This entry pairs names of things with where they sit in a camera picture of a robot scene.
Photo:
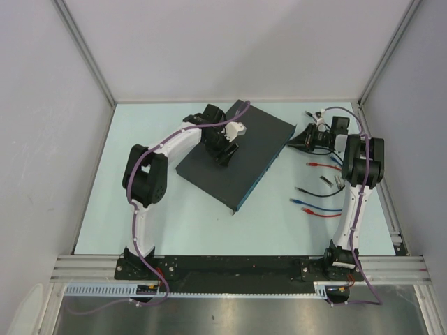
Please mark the silver transceiver module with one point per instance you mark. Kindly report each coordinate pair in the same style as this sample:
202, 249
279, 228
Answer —
327, 181
338, 182

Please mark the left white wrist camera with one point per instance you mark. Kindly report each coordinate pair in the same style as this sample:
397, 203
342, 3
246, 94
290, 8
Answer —
234, 129

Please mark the aluminium frame rail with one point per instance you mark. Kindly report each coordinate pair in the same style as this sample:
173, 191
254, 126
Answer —
384, 270

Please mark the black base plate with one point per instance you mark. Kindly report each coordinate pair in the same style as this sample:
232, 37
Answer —
241, 275

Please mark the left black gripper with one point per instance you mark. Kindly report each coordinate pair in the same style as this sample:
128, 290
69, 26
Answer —
223, 158

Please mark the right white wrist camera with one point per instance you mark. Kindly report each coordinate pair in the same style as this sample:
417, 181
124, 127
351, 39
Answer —
320, 117

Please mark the black network switch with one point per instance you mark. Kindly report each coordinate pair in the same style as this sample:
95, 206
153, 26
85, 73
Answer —
265, 137

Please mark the grey slotted cable duct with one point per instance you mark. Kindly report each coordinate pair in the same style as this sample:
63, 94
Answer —
135, 291

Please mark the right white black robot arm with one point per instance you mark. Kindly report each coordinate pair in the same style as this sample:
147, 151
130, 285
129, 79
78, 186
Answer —
362, 169

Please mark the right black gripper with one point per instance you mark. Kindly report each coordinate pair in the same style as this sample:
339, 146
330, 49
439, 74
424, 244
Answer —
306, 136

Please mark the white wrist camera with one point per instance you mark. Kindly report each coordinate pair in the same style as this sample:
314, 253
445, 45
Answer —
234, 129
320, 117

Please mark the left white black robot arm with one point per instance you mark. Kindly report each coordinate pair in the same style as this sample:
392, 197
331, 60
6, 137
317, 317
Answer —
146, 174

